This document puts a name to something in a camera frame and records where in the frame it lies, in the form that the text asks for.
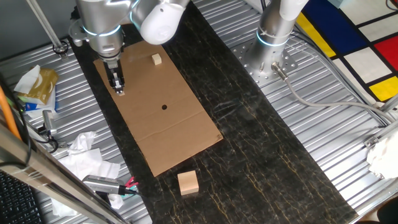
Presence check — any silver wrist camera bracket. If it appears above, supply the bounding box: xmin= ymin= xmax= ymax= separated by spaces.
xmin=68 ymin=6 xmax=90 ymax=47

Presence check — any aluminium frame beam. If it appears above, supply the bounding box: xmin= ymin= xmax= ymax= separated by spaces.
xmin=0 ymin=124 xmax=128 ymax=224

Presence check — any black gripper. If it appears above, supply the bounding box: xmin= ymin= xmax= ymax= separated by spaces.
xmin=102 ymin=57 xmax=126 ymax=93

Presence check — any aluminium frame profile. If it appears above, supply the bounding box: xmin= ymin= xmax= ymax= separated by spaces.
xmin=363 ymin=119 xmax=398 ymax=149

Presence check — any white crumpled cloth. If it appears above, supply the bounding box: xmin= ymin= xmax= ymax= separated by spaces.
xmin=366 ymin=130 xmax=398 ymax=180

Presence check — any teal clothespin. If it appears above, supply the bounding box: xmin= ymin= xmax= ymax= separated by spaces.
xmin=119 ymin=185 xmax=138 ymax=197

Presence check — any silver camera on mount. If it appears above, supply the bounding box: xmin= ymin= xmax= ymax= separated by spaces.
xmin=42 ymin=110 xmax=58 ymax=136

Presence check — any crumpled white tissue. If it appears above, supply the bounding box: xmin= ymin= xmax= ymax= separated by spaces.
xmin=67 ymin=131 xmax=97 ymax=156

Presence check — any grey robot power cable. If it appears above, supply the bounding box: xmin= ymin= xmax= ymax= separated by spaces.
xmin=271 ymin=61 xmax=397 ymax=124

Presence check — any brown cardboard sheet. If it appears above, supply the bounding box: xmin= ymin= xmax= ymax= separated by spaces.
xmin=93 ymin=40 xmax=224 ymax=177

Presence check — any black cable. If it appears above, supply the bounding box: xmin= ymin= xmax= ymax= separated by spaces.
xmin=0 ymin=73 xmax=32 ymax=169

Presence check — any thin metal pole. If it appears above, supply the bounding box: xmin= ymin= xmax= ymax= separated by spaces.
xmin=26 ymin=0 xmax=69 ymax=60

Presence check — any colourful rectangle pattern mat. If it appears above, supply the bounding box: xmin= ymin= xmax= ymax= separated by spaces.
xmin=295 ymin=0 xmax=398 ymax=103

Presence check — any orange tube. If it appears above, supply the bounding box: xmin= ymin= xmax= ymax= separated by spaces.
xmin=0 ymin=85 xmax=22 ymax=141

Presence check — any red clothespin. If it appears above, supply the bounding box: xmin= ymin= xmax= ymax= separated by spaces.
xmin=124 ymin=176 xmax=139 ymax=189

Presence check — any blue white tissue pack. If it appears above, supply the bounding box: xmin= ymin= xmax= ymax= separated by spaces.
xmin=18 ymin=88 xmax=58 ymax=119

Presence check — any yellow tissue pack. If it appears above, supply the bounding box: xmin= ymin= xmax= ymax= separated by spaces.
xmin=14 ymin=64 xmax=60 ymax=106

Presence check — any ribbed silver camera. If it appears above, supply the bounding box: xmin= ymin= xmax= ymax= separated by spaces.
xmin=82 ymin=174 xmax=126 ymax=196

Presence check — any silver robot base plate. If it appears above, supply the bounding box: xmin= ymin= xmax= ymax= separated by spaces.
xmin=232 ymin=39 xmax=299 ymax=88

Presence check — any black keyboard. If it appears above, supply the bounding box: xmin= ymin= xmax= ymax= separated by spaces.
xmin=0 ymin=170 xmax=43 ymax=224

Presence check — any large wooden block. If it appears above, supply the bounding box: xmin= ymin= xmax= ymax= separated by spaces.
xmin=177 ymin=170 xmax=200 ymax=197

